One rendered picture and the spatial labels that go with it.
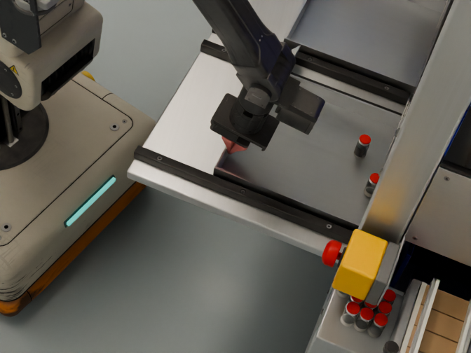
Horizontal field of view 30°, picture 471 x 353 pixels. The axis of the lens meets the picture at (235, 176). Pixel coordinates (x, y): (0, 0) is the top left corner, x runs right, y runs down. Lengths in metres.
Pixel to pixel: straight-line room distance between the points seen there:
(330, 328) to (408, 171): 0.31
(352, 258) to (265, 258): 1.18
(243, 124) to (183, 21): 1.61
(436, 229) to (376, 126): 0.39
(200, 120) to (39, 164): 0.77
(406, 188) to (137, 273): 1.29
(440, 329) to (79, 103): 1.31
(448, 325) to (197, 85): 0.63
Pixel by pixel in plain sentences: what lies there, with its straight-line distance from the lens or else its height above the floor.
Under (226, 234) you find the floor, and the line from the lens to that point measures 2.46.
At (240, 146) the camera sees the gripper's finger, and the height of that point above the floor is 0.96.
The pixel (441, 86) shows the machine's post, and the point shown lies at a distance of 1.07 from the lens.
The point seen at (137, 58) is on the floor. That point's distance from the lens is 2.85.
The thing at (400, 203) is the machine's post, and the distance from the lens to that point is 1.25.
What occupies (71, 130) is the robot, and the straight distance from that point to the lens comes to 2.31.
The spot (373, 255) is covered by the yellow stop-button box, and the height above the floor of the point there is 1.03.
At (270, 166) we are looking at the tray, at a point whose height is 0.88.
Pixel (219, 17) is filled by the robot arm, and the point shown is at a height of 1.28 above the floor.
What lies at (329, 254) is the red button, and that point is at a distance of 1.29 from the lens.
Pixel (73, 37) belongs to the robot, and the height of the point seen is 0.80.
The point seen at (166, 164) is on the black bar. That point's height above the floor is 0.90.
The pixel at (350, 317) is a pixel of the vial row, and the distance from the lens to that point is 1.36.
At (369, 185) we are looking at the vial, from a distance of 1.49.
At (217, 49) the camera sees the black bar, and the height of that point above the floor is 0.90.
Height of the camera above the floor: 2.10
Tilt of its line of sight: 55 degrees down
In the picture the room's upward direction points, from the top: 10 degrees clockwise
